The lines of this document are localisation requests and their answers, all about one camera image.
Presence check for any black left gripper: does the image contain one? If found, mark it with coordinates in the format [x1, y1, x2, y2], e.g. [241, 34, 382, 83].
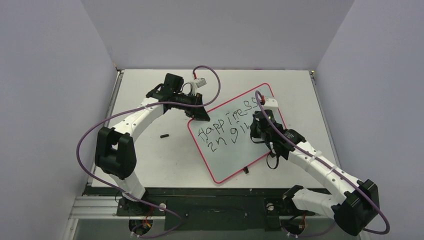
[173, 92, 210, 121]

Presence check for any pink-framed whiteboard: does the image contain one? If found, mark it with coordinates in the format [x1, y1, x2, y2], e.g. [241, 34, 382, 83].
[187, 83, 274, 184]

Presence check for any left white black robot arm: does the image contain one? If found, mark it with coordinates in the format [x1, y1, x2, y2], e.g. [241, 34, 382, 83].
[94, 73, 210, 215]

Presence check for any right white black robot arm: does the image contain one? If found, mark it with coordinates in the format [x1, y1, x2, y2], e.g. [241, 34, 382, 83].
[250, 110, 380, 236]

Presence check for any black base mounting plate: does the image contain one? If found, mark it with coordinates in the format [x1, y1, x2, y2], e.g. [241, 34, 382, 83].
[115, 187, 317, 235]

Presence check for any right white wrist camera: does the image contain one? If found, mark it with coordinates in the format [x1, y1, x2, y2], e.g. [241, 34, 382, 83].
[259, 96, 279, 111]

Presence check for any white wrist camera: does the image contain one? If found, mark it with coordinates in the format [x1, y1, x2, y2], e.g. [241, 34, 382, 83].
[259, 96, 279, 111]
[189, 77, 207, 94]

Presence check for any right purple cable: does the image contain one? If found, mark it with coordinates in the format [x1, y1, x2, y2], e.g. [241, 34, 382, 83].
[255, 90, 391, 235]

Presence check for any purple cable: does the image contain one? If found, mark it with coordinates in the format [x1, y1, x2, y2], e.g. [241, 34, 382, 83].
[75, 65, 222, 239]
[255, 90, 391, 235]

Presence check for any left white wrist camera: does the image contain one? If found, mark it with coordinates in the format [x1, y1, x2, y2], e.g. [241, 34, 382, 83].
[189, 77, 207, 94]

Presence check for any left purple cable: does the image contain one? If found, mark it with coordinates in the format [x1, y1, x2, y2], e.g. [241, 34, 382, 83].
[75, 65, 222, 239]

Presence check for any aluminium table frame rail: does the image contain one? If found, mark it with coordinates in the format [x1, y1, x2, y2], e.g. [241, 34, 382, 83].
[67, 195, 369, 220]

